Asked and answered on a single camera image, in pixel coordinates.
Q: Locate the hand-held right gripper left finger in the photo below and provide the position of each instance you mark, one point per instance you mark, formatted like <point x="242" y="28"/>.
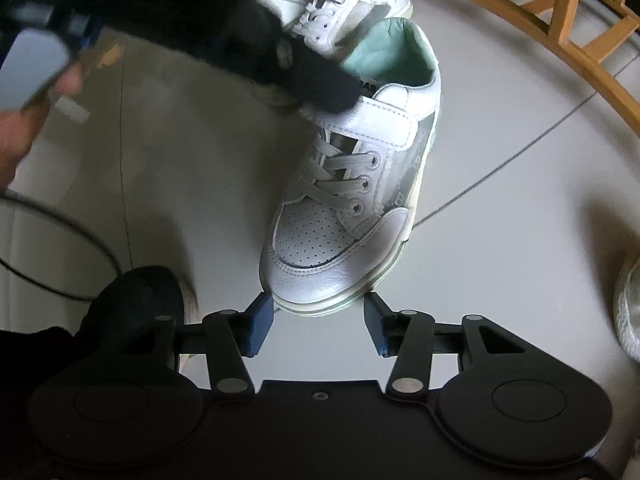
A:
<point x="260" y="325"/>

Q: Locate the wooden shoe rack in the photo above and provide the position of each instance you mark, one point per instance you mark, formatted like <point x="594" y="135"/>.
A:
<point x="565" y="15"/>

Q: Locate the person's left hand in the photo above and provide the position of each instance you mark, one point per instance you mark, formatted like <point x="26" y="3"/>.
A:
<point x="20" y="145"/>

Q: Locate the white mesh sneaker pink sole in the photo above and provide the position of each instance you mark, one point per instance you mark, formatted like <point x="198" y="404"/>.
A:
<point x="630" y="310"/>

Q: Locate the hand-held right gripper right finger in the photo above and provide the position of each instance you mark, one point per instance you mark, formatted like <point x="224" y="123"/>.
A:
<point x="376" y="325"/>

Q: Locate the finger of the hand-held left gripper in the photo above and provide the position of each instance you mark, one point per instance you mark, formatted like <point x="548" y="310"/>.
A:
<point x="315" y="85"/>

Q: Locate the person's dark slipper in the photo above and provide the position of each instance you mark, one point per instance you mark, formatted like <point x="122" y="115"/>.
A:
<point x="130" y="300"/>

